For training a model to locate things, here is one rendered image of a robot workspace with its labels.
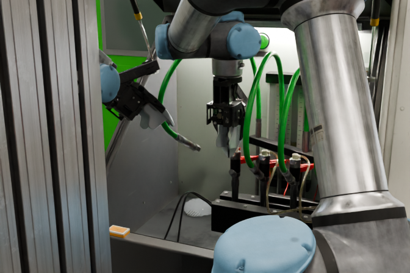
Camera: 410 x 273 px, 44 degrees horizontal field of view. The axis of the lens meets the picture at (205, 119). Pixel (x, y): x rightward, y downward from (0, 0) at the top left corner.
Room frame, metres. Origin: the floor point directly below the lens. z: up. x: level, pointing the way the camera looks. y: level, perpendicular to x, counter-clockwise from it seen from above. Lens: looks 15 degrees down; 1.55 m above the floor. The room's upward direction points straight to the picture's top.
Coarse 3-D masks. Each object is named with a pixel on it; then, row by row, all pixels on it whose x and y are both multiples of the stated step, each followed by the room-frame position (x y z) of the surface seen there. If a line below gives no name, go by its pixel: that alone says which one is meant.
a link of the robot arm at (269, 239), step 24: (264, 216) 0.58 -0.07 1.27; (240, 240) 0.53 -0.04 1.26; (264, 240) 0.52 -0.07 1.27; (288, 240) 0.51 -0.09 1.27; (312, 240) 0.51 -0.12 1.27; (216, 264) 0.51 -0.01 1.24; (240, 264) 0.49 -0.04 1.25; (264, 264) 0.48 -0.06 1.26; (288, 264) 0.48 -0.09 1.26; (312, 264) 0.50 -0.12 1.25; (336, 264) 0.51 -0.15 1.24
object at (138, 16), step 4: (132, 0) 1.43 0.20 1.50; (136, 0) 1.44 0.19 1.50; (132, 4) 1.43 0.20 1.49; (136, 4) 1.44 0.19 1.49; (132, 8) 1.44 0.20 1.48; (136, 8) 1.44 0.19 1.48; (136, 12) 1.44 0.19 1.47; (140, 12) 1.45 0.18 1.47; (136, 16) 1.45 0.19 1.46; (140, 16) 1.45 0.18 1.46; (140, 20) 1.46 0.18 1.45; (140, 24) 1.46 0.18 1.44; (144, 32) 1.47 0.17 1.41; (144, 36) 1.48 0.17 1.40; (148, 44) 1.49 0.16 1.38; (148, 48) 1.49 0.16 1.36; (152, 56) 1.50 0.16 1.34
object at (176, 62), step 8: (176, 64) 1.22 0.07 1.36; (168, 72) 1.21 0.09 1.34; (168, 80) 1.21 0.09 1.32; (160, 88) 1.20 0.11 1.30; (160, 96) 1.19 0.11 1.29; (256, 96) 1.45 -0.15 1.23; (256, 104) 1.45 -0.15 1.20; (256, 112) 1.45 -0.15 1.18; (256, 120) 1.45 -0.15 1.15; (168, 128) 1.20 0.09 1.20; (176, 136) 1.22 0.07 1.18
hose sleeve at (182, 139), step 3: (180, 135) 1.23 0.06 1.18; (174, 138) 1.22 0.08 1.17; (177, 138) 1.22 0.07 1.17; (180, 138) 1.23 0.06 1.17; (183, 138) 1.23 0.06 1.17; (186, 138) 1.25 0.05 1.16; (180, 141) 1.23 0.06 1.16; (183, 141) 1.23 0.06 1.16; (186, 141) 1.24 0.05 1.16; (189, 141) 1.25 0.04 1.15; (186, 144) 1.24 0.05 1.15; (189, 144) 1.25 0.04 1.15; (192, 144) 1.26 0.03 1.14; (195, 144) 1.27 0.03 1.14; (189, 147) 1.26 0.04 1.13; (192, 147) 1.26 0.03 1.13; (195, 147) 1.26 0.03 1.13
